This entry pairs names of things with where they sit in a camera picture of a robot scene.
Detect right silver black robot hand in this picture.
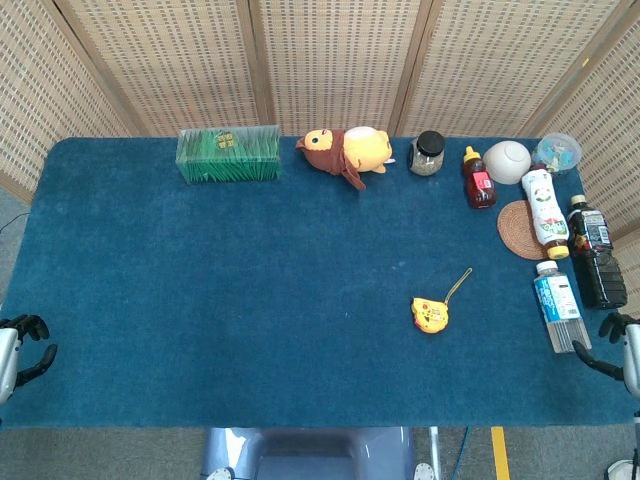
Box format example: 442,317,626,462
572,312,640,399

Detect yellow floor tape strip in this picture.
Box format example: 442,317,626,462
490,426,511,480

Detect clear box of green packets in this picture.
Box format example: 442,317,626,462
175,124,284,185

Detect white bowl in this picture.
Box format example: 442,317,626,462
482,140,533,186

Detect dark tea bottle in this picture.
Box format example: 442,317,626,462
565,194,629,310

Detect blue floor cable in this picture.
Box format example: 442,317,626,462
452,426,471,480

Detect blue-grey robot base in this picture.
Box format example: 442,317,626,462
202,427,416,480

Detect woven bamboo folding screen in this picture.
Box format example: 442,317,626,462
0,0,640,321

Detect clear tub of blue clips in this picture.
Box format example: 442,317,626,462
531,132,583,176

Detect yellow tape measure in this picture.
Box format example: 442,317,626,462
411,267,474,335

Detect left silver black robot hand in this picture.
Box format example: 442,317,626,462
0,313,59,405

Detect glass jar with black lid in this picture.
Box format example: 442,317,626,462
408,130,446,177

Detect white table leg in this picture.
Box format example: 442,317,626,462
428,426,443,480

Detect round woven coaster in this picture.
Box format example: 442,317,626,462
496,199,550,261

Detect yellow brown plush toy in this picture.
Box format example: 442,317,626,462
294,125,399,192

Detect water bottle with blue label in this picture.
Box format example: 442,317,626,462
532,260,593,355

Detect white round floor object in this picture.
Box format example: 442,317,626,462
606,458,640,480

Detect white labelled drink bottle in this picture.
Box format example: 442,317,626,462
520,168,572,261

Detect black floor cable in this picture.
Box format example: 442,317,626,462
0,211,31,235

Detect blue table mat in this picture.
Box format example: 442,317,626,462
0,137,636,430

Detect honey squeeze bottle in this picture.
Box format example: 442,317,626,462
462,145,499,210

